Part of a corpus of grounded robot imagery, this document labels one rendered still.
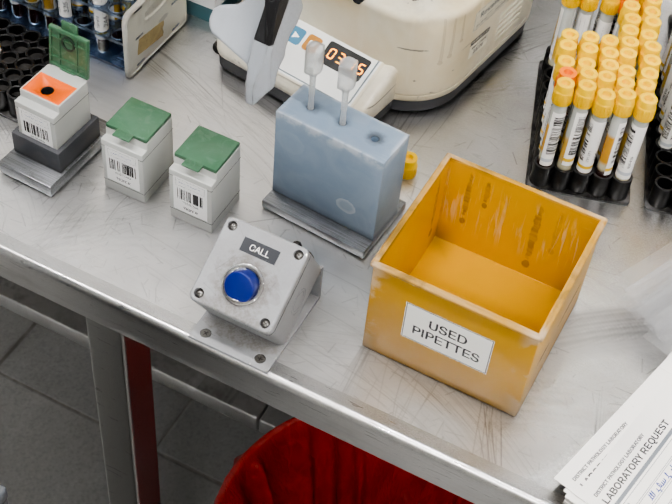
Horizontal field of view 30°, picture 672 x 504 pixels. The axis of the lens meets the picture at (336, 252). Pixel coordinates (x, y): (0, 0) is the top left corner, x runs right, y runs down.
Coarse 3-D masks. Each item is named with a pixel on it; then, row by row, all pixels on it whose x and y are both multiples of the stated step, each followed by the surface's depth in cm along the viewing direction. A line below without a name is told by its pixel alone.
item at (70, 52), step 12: (72, 24) 101; (60, 36) 102; (72, 36) 101; (60, 48) 103; (72, 48) 102; (84, 48) 101; (60, 60) 104; (72, 60) 103; (84, 60) 102; (72, 72) 104; (84, 72) 103
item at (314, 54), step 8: (312, 48) 95; (320, 48) 95; (312, 56) 95; (320, 56) 95; (304, 64) 96; (312, 64) 95; (320, 64) 96; (304, 72) 97; (312, 72) 96; (320, 72) 96
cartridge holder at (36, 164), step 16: (16, 128) 105; (96, 128) 107; (16, 144) 105; (32, 144) 104; (64, 144) 104; (80, 144) 106; (96, 144) 108; (0, 160) 105; (16, 160) 105; (32, 160) 106; (48, 160) 104; (64, 160) 104; (80, 160) 106; (16, 176) 105; (32, 176) 104; (48, 176) 105; (64, 176) 105; (48, 192) 104
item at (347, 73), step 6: (342, 60) 94; (348, 60) 94; (354, 60) 94; (342, 66) 94; (348, 66) 94; (354, 66) 94; (342, 72) 94; (348, 72) 94; (354, 72) 94; (342, 78) 95; (348, 78) 94; (354, 78) 95; (342, 84) 95; (348, 84) 95; (354, 84) 95; (342, 90) 95; (348, 90) 95
